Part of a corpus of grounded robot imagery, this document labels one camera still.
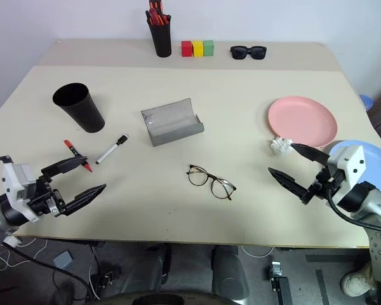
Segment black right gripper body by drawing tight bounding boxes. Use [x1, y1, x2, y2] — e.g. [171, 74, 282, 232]
[300, 165, 340, 206]

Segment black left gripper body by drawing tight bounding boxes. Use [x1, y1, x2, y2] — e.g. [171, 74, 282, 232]
[27, 173, 67, 219]

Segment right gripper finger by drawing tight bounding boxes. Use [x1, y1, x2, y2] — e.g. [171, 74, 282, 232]
[268, 167, 309, 200]
[291, 143, 331, 166]

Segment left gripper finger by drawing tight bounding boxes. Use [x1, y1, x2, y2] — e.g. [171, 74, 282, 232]
[63, 183, 107, 217]
[41, 156, 89, 177]

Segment red marker pen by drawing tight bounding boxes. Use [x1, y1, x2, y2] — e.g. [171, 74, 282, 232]
[63, 139, 93, 173]

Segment white marker black cap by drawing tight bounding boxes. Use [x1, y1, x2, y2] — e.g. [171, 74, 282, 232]
[95, 134, 130, 165]

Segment brown thin-rimmed eyeglasses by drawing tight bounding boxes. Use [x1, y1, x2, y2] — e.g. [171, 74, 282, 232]
[186, 164, 237, 201]

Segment grey glasses case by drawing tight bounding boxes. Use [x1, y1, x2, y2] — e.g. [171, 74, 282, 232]
[140, 98, 205, 147]

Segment crumpled white paper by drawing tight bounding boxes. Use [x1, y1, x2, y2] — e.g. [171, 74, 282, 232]
[269, 137, 293, 157]

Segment pink plate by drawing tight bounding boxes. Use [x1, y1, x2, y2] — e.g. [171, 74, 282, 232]
[267, 96, 338, 149]

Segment white power plug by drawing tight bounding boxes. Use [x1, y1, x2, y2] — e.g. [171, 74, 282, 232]
[2, 236, 20, 249]

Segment black plastic cup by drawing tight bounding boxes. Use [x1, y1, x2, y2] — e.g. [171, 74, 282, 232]
[52, 83, 106, 133]

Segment blue plate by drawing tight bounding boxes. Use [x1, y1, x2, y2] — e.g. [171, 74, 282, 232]
[328, 139, 381, 198]

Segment grey floor box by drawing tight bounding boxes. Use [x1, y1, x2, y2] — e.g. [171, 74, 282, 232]
[53, 250, 74, 269]

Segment long black tape strip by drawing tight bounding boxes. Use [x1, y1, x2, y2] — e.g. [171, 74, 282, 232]
[305, 253, 360, 263]

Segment blue round stool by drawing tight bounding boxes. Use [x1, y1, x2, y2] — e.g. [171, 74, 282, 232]
[358, 94, 374, 112]

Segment black floor device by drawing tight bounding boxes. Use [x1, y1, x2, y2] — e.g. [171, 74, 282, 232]
[90, 268, 122, 288]

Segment dark rounded shape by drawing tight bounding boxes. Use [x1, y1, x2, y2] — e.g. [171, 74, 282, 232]
[211, 244, 250, 301]
[120, 243, 173, 295]

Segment black metal clamp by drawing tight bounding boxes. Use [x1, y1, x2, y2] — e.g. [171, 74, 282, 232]
[269, 261, 293, 305]

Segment short black tape strip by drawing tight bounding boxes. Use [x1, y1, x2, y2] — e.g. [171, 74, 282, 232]
[315, 269, 330, 305]

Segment white shoe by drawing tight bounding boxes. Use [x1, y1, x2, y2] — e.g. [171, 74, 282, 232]
[340, 262, 375, 298]

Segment black sunglasses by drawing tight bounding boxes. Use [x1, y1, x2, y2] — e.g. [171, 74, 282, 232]
[230, 45, 267, 61]

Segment dark curved base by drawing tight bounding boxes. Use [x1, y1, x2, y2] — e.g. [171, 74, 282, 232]
[95, 290, 236, 305]

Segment yellow block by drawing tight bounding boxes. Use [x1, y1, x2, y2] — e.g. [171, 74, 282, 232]
[192, 40, 205, 58]

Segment black tool holder cup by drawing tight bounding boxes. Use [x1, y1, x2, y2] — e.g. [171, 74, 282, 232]
[147, 21, 173, 58]

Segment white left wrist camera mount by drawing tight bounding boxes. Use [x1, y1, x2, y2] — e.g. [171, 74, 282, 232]
[2, 161, 43, 223]

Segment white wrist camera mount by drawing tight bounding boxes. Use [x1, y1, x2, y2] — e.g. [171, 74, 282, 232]
[326, 145, 368, 204]
[2, 161, 43, 223]

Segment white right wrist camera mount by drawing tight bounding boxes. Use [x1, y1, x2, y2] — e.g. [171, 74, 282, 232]
[326, 145, 368, 204]

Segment black hanging cable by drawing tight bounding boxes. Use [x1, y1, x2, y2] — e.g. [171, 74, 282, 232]
[1, 241, 95, 305]

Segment white looped floor cable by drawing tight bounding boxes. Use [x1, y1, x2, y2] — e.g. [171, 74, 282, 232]
[240, 244, 274, 259]

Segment thin white floor cable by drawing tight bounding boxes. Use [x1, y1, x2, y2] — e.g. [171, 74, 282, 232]
[88, 263, 101, 300]

